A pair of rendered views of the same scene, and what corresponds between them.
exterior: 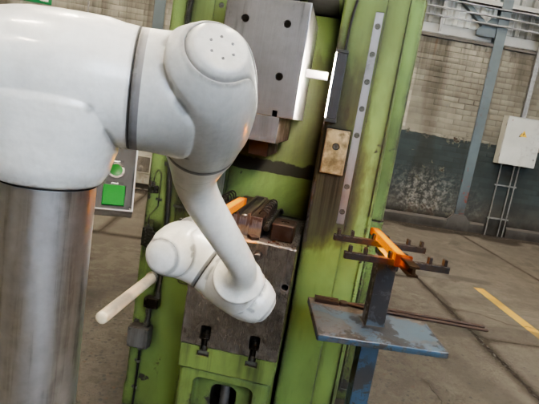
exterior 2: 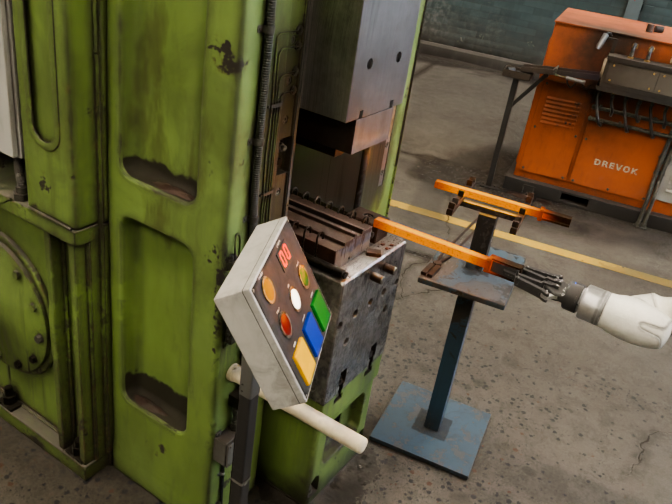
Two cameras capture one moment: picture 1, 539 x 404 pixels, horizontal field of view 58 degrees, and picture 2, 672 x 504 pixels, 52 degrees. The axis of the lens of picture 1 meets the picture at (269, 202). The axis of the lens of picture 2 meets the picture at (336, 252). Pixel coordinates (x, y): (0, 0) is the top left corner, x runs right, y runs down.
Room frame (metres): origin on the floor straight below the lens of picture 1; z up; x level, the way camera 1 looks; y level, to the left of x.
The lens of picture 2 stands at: (1.13, 1.79, 1.89)
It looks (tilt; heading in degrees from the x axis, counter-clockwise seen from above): 28 degrees down; 292
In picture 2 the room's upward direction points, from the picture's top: 9 degrees clockwise
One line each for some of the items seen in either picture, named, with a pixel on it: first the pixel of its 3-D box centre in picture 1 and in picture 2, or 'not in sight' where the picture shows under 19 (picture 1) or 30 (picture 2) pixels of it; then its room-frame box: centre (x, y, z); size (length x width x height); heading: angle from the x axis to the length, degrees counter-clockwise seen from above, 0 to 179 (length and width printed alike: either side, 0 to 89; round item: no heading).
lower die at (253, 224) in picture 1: (246, 212); (296, 222); (1.98, 0.09, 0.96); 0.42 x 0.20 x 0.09; 173
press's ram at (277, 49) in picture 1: (280, 65); (329, 17); (1.97, 0.05, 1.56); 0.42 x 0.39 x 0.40; 173
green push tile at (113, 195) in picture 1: (113, 195); (318, 310); (1.66, 0.54, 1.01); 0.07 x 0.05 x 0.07; 108
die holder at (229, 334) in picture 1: (249, 274); (295, 287); (1.98, 0.03, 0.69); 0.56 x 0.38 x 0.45; 173
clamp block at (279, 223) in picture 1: (283, 230); (366, 224); (1.81, -0.07, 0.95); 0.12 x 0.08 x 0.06; 173
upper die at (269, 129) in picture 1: (260, 126); (310, 109); (1.98, 0.09, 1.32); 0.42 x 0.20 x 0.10; 173
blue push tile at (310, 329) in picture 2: not in sight; (311, 334); (1.63, 0.64, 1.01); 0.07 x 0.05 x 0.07; 108
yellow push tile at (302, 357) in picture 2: not in sight; (302, 361); (1.60, 0.73, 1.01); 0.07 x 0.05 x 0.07; 108
